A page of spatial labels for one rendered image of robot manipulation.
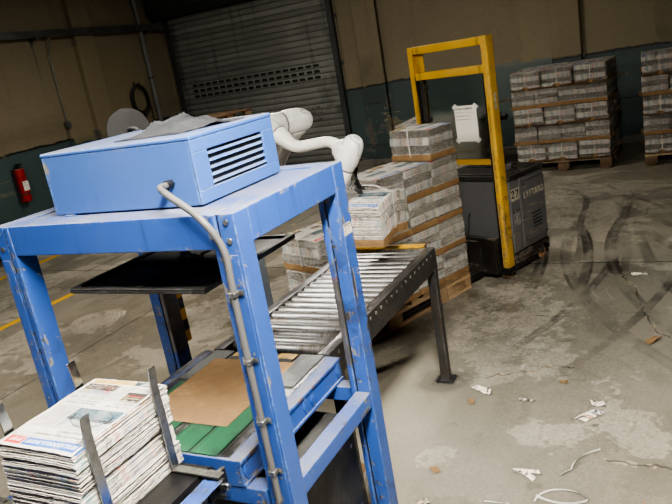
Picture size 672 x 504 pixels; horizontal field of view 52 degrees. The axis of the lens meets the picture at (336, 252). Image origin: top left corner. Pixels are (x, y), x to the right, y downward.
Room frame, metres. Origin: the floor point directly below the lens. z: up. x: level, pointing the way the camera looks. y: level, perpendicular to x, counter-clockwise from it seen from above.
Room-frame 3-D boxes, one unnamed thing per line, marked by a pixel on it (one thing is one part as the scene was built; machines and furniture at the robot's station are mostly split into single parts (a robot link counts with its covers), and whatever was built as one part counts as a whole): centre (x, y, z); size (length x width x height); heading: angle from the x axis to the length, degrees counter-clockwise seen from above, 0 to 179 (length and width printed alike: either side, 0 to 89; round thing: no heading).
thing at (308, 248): (4.60, -0.21, 0.42); 1.17 x 0.39 x 0.83; 130
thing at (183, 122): (2.22, 0.42, 1.78); 0.32 x 0.28 x 0.05; 62
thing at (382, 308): (3.05, -0.20, 0.74); 1.34 x 0.05 x 0.12; 152
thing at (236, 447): (2.27, 0.51, 0.75); 0.70 x 0.65 x 0.10; 152
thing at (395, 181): (4.69, -0.31, 0.95); 0.38 x 0.29 x 0.23; 41
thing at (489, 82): (5.10, -1.31, 0.97); 0.09 x 0.09 x 1.75; 40
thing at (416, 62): (5.60, -0.88, 0.97); 0.09 x 0.09 x 1.75; 40
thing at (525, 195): (5.59, -1.38, 0.40); 0.69 x 0.55 x 0.80; 40
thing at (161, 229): (2.28, 0.50, 1.50); 0.94 x 0.68 x 0.10; 62
